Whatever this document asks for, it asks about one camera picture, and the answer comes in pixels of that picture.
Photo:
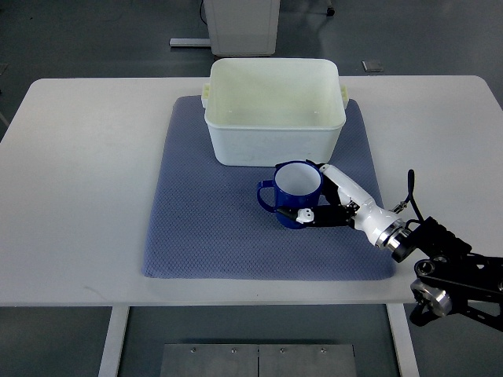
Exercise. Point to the grey metal floor plate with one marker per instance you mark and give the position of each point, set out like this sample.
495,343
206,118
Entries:
258,360

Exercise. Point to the grey metal base bar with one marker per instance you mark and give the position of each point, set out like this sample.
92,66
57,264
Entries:
190,42

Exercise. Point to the right white table leg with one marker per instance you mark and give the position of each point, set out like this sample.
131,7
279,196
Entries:
406,359

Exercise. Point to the white cabinet in background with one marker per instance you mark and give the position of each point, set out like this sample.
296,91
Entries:
242,28

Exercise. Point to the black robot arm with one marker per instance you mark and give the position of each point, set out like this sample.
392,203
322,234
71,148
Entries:
451,275

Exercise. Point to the left white table leg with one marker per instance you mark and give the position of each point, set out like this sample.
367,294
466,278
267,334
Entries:
114,340

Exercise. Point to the small grey floor socket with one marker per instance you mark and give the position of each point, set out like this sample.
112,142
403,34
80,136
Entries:
372,66

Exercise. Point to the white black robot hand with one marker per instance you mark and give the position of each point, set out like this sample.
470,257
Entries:
350,205

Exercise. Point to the blue enamel mug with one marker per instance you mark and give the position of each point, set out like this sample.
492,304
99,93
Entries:
296,185

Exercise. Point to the white table leg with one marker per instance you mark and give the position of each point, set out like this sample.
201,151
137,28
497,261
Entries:
114,340
406,359

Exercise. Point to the blue textured mat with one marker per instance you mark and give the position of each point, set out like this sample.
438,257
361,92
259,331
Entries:
206,222

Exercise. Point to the white plastic box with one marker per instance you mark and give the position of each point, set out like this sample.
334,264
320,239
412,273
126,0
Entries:
264,111

